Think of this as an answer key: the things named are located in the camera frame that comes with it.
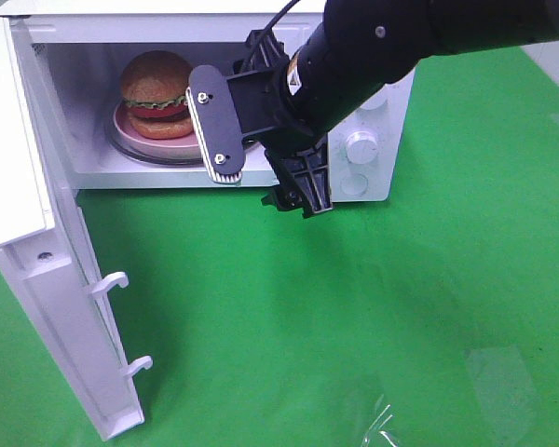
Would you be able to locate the clear tape strip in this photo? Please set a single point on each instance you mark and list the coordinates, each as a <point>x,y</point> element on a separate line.
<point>380,432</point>

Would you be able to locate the white microwave oven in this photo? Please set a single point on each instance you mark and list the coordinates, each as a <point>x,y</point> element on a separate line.
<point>90,42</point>

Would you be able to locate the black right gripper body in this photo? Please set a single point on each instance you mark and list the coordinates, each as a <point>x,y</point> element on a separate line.
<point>261,102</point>

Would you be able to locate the glass microwave turntable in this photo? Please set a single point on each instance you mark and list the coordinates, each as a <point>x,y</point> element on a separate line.
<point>167,160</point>

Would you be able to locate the round door release button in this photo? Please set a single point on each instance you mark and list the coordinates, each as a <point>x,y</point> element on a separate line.
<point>354,185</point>

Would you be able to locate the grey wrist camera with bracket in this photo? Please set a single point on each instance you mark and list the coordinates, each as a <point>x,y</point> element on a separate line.
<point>216,124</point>

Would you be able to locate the white microwave door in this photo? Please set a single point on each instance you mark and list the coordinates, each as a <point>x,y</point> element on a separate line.
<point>46,255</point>

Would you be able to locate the burger with lettuce tomato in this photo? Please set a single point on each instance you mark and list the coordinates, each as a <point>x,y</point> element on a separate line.
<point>153,87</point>

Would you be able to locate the clear tape patch right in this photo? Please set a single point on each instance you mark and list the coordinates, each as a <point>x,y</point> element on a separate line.
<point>505,392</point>

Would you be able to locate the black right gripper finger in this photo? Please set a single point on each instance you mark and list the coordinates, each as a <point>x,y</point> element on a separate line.
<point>263,51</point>
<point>304,180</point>

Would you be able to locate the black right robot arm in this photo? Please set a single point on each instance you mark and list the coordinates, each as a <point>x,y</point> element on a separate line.
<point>360,46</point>

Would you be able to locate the white microwave knob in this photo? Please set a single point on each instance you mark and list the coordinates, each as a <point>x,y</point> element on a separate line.
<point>361,147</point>
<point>377,100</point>

